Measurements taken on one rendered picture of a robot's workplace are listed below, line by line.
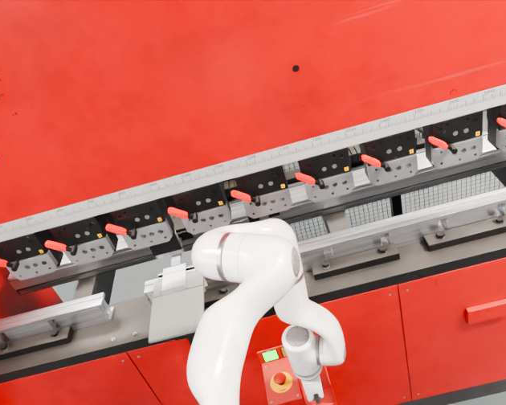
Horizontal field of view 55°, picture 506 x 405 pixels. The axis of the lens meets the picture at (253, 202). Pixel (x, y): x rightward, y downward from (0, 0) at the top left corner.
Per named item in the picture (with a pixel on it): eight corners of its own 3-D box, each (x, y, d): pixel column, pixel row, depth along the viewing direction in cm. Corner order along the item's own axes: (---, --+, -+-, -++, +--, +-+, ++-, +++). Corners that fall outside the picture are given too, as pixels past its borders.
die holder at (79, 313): (-13, 353, 184) (-28, 337, 179) (-8, 340, 189) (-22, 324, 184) (112, 321, 180) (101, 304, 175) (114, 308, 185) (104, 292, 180)
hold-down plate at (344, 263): (315, 280, 170) (313, 275, 168) (312, 270, 174) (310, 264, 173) (400, 259, 168) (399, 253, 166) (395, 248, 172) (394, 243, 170)
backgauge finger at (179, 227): (161, 272, 177) (156, 263, 174) (165, 227, 198) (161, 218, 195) (193, 264, 176) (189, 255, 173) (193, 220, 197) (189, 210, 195)
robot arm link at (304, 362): (324, 348, 136) (291, 348, 139) (317, 321, 127) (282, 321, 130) (323, 376, 130) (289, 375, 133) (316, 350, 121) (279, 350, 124)
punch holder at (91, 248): (73, 267, 162) (48, 230, 152) (78, 250, 169) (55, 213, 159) (116, 255, 160) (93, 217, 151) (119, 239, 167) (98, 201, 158)
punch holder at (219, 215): (189, 235, 159) (171, 196, 149) (189, 220, 165) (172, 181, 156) (233, 224, 157) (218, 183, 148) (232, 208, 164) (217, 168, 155)
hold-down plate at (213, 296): (160, 320, 174) (157, 314, 173) (161, 308, 179) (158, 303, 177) (241, 299, 172) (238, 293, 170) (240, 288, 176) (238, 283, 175)
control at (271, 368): (277, 427, 155) (263, 396, 144) (269, 382, 168) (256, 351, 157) (338, 411, 154) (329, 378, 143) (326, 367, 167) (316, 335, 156)
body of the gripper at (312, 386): (290, 353, 140) (297, 372, 147) (298, 386, 132) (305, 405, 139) (316, 346, 139) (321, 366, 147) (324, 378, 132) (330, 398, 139)
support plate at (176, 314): (148, 343, 152) (148, 341, 151) (155, 283, 173) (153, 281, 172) (204, 329, 150) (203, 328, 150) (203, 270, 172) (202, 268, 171)
